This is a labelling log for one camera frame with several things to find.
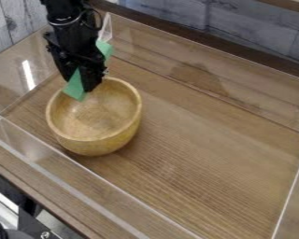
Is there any black metal table bracket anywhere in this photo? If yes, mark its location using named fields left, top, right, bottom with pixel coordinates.
left=17, top=207, right=62, bottom=239

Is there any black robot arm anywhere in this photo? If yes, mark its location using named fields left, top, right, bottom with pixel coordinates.
left=39, top=0, right=105, bottom=92

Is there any clear acrylic tray wall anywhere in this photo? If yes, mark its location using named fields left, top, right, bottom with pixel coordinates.
left=0, top=17, right=299, bottom=239

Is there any clear acrylic corner bracket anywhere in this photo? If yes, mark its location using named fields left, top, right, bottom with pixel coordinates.
left=98, top=13, right=113, bottom=42

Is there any wooden bowl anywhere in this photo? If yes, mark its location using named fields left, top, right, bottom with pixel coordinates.
left=46, top=77, right=142, bottom=156

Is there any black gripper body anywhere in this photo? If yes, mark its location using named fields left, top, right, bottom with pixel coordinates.
left=43, top=12, right=104, bottom=67

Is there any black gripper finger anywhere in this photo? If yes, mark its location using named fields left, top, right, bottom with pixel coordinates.
left=78, top=61, right=106, bottom=92
left=46, top=46, right=77, bottom=81

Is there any green rectangular block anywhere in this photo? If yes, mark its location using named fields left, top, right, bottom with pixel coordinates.
left=62, top=40, right=113, bottom=102

